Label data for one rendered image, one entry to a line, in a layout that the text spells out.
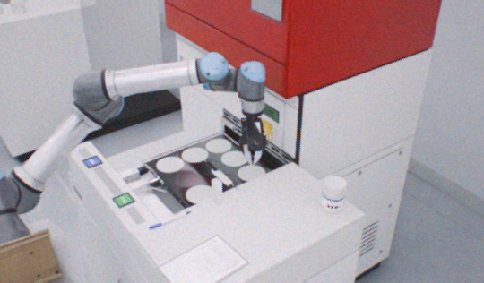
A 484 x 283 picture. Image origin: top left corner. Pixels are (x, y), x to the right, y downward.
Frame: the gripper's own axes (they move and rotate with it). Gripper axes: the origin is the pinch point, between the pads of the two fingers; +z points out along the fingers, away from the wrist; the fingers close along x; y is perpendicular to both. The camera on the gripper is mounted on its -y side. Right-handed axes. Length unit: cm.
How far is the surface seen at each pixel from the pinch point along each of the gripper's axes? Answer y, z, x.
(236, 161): 14.4, 9.2, 4.6
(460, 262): 40, 98, -115
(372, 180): 27, 31, -54
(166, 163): 15.4, 9.3, 30.7
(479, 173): 84, 74, -140
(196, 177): 5.7, 9.4, 19.4
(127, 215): -20.0, 3.5, 40.5
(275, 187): -10.7, 2.8, -6.6
